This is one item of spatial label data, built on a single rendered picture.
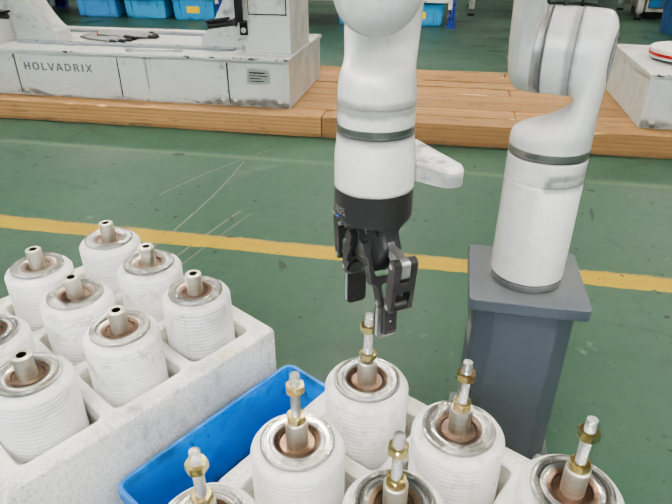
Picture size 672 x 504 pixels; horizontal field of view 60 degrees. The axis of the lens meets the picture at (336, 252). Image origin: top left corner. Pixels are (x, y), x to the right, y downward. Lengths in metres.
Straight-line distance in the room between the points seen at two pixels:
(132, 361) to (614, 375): 0.82
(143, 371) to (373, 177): 0.43
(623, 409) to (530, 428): 0.26
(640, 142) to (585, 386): 1.28
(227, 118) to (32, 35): 0.99
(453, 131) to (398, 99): 1.68
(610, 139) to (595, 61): 1.58
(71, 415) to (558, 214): 0.62
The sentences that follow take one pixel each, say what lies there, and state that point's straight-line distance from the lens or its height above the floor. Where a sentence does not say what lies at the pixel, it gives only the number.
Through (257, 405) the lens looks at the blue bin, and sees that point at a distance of 0.90.
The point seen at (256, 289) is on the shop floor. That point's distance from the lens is 1.31.
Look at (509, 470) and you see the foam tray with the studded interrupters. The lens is 0.72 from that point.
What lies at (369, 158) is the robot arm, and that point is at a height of 0.53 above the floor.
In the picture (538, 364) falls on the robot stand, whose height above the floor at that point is 0.20.
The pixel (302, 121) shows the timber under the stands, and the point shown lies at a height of 0.06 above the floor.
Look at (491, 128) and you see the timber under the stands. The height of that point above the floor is 0.07.
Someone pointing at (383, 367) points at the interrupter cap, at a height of 0.25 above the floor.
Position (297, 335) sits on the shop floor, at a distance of 1.16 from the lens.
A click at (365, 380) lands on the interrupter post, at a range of 0.67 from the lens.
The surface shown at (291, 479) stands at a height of 0.25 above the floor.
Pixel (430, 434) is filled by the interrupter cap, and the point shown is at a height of 0.25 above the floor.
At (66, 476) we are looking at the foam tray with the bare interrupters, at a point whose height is 0.15.
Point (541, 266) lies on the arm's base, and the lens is 0.76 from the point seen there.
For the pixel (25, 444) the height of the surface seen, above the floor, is 0.19.
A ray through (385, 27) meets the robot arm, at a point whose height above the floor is 0.64.
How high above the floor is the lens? 0.71
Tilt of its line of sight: 30 degrees down
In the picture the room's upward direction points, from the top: straight up
